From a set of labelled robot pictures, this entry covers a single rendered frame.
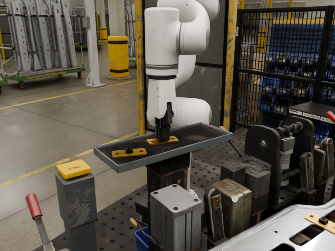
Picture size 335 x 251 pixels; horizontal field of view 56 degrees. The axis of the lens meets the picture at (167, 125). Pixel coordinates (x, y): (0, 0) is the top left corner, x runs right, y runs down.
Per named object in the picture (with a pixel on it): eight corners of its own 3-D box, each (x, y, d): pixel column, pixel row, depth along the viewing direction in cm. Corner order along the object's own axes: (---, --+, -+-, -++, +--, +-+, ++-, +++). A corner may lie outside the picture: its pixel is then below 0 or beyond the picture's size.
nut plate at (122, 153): (112, 158, 75) (112, 153, 74) (111, 152, 78) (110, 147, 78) (147, 154, 77) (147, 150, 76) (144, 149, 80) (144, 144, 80)
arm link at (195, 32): (216, 2, 95) (207, 64, 76) (165, 3, 98) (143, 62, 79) (217, -28, 89) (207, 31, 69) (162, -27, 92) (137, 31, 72)
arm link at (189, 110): (163, 150, 126) (164, 92, 118) (209, 154, 123) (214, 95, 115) (156, 163, 115) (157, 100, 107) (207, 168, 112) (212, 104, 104)
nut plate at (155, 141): (149, 145, 82) (149, 141, 82) (145, 140, 86) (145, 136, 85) (179, 141, 85) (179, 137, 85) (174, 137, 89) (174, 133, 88)
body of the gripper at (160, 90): (142, 69, 83) (143, 110, 86) (154, 75, 74) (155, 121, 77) (168, 68, 85) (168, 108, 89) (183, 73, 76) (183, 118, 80)
